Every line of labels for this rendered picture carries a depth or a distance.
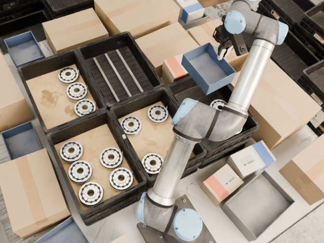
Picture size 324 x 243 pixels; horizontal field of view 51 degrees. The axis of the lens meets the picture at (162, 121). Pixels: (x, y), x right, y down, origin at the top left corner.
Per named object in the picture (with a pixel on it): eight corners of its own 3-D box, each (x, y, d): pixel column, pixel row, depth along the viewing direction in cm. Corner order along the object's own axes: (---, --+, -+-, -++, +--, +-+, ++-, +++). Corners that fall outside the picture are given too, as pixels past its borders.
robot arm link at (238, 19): (257, 25, 115) (263, 6, 121) (226, 13, 116) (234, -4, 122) (249, 42, 122) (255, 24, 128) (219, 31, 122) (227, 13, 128)
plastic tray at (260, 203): (260, 172, 166) (264, 168, 162) (291, 204, 160) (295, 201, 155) (222, 206, 156) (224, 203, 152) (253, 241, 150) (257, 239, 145)
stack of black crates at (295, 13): (303, 40, 299) (322, 10, 269) (278, 52, 289) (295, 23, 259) (273, 11, 314) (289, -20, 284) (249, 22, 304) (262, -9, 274)
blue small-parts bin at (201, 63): (232, 81, 152) (236, 72, 146) (206, 95, 148) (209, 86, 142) (206, 51, 160) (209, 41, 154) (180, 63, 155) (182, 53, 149)
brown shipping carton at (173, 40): (174, 40, 210) (177, 21, 196) (195, 64, 202) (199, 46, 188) (133, 59, 200) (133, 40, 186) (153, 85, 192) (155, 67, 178)
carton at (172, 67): (187, 60, 184) (190, 50, 178) (198, 76, 179) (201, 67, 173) (162, 69, 179) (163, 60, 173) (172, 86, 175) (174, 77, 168)
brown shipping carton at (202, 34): (240, 70, 203) (249, 53, 189) (211, 84, 196) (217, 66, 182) (212, 36, 215) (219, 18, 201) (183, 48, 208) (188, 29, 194)
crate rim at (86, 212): (148, 184, 142) (148, 182, 140) (81, 217, 132) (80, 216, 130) (108, 111, 157) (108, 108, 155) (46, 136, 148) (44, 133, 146)
